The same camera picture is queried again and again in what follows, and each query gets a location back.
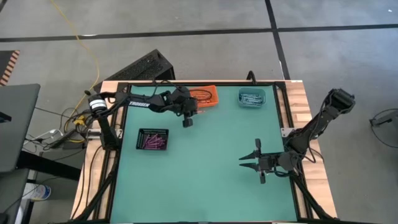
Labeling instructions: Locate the black cable bundle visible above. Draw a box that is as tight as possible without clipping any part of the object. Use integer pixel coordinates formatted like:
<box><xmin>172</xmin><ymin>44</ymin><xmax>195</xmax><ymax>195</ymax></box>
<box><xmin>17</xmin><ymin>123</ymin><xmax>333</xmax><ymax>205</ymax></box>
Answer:
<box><xmin>23</xmin><ymin>107</ymin><xmax>103</xmax><ymax>152</ymax></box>

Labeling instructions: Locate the teal table mat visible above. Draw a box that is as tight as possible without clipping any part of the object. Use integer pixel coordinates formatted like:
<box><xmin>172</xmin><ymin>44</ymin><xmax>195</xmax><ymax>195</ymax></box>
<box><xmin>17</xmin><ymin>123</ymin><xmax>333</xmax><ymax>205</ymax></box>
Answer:
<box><xmin>109</xmin><ymin>84</ymin><xmax>298</xmax><ymax>223</ymax></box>

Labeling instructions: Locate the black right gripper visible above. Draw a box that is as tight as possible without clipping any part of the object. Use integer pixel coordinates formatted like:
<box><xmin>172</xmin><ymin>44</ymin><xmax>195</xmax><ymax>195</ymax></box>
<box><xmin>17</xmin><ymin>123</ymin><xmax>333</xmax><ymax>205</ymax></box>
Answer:
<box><xmin>238</xmin><ymin>138</ymin><xmax>280</xmax><ymax>185</ymax></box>

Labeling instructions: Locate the yellow floor cable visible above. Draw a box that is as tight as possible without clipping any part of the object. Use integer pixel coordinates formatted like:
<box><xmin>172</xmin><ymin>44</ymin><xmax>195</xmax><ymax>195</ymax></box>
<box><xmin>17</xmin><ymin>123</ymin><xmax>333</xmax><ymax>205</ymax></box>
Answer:
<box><xmin>49</xmin><ymin>0</ymin><xmax>101</xmax><ymax>131</ymax></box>

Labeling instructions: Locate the orange mesh basket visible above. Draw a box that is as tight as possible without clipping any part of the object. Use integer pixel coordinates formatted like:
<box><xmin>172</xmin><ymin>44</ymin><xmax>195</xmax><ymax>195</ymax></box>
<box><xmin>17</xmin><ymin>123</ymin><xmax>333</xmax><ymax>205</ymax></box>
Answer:
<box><xmin>188</xmin><ymin>85</ymin><xmax>220</xmax><ymax>109</ymax></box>

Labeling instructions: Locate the black desk beam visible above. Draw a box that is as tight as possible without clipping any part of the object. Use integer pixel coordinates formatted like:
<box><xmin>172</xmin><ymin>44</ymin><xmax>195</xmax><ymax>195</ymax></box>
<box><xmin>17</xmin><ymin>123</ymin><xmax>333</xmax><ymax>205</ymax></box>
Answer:
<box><xmin>17</xmin><ymin>151</ymin><xmax>82</xmax><ymax>181</ymax></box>

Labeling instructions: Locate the black mesh basket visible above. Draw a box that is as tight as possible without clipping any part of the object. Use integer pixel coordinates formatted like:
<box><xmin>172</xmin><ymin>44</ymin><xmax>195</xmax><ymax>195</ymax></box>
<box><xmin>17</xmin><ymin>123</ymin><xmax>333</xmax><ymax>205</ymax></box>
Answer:
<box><xmin>136</xmin><ymin>128</ymin><xmax>170</xmax><ymax>151</ymax></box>

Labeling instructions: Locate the teal plastic bin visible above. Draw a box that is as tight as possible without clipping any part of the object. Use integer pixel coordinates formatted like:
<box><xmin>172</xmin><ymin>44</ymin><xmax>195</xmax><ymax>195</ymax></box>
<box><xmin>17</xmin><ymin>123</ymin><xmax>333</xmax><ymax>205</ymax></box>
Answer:
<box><xmin>238</xmin><ymin>87</ymin><xmax>267</xmax><ymax>109</ymax></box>

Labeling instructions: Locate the black perforated case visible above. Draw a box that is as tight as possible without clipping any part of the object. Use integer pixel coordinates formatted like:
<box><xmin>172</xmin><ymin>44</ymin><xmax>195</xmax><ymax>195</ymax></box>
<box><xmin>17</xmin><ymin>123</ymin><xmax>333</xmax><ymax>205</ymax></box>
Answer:
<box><xmin>93</xmin><ymin>49</ymin><xmax>177</xmax><ymax>95</ymax></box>

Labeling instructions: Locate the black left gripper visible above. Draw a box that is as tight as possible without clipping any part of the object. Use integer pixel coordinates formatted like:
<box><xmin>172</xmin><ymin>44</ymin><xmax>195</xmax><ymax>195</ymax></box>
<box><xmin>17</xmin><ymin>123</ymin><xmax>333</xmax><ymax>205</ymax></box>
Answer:
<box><xmin>169</xmin><ymin>85</ymin><xmax>200</xmax><ymax>129</ymax></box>

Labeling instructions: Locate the orange black striped mat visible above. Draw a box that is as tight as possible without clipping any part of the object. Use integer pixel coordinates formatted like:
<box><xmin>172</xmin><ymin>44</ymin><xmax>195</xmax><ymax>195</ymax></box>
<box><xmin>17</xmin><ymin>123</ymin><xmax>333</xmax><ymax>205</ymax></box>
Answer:
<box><xmin>0</xmin><ymin>49</ymin><xmax>21</xmax><ymax>86</ymax></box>

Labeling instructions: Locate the white plastic bottle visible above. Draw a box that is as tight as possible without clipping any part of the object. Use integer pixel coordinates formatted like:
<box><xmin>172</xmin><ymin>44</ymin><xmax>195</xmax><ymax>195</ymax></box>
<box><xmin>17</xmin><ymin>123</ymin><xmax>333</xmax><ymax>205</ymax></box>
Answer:
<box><xmin>22</xmin><ymin>182</ymin><xmax>52</xmax><ymax>202</ymax></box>

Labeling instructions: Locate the grey desk top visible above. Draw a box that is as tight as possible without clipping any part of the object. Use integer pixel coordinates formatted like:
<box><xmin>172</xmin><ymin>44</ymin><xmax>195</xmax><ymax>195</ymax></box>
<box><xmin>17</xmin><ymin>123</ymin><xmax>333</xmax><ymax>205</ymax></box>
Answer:
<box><xmin>0</xmin><ymin>83</ymin><xmax>41</xmax><ymax>174</ymax></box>

